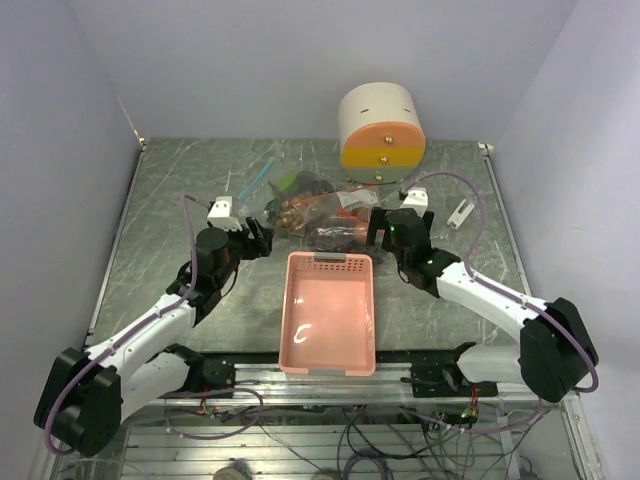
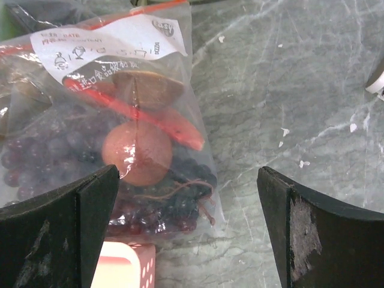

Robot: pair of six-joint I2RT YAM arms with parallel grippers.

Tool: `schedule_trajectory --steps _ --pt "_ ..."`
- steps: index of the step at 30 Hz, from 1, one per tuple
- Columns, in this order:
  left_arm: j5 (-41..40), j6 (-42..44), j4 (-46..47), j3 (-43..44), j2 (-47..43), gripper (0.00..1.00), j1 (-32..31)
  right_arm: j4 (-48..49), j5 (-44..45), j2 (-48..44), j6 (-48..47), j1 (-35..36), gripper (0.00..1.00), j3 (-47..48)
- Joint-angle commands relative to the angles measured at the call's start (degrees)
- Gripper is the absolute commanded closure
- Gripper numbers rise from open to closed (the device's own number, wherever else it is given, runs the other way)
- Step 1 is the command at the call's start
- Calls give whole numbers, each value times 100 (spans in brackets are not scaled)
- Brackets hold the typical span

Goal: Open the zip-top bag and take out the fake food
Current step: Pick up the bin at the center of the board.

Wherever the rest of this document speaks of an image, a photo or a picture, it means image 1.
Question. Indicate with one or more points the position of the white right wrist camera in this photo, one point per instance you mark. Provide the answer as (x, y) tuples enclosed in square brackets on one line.
[(417, 199)]

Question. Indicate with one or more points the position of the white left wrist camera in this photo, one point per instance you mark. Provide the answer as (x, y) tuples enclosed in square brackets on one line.
[(222, 208)]

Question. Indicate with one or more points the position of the small white plastic clip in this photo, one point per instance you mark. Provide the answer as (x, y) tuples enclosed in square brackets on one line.
[(460, 214)]

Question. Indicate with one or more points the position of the fake green vegetable piece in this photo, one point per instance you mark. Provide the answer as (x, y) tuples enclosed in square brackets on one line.
[(286, 181)]

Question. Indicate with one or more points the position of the pink perforated plastic basket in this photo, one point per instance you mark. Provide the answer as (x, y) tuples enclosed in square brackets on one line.
[(328, 315)]

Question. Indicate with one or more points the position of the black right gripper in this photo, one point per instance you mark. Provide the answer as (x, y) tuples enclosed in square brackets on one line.
[(379, 221)]

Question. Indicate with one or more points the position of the orange zip top bag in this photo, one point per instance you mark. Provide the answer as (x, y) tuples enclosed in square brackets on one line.
[(355, 203)]

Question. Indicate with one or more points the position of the round mini drawer cabinet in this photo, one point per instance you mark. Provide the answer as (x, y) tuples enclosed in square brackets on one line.
[(381, 138)]

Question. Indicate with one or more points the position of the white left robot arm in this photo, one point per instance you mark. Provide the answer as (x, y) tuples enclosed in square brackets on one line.
[(88, 393)]

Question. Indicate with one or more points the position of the blue zip top bag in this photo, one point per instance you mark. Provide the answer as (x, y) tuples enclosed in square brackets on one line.
[(273, 195)]

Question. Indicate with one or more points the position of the aluminium rail frame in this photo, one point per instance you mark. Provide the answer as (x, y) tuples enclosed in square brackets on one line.
[(413, 418)]

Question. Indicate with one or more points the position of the fake brown longan bunch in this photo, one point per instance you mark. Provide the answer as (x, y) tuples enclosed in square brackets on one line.
[(289, 217)]

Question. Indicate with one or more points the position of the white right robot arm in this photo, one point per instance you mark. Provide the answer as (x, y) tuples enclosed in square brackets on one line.
[(552, 350)]

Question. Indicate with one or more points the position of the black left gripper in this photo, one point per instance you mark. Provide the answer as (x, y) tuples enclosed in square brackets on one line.
[(260, 245)]

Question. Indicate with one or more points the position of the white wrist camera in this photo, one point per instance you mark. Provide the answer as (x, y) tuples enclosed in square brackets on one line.
[(417, 199), (222, 208)]

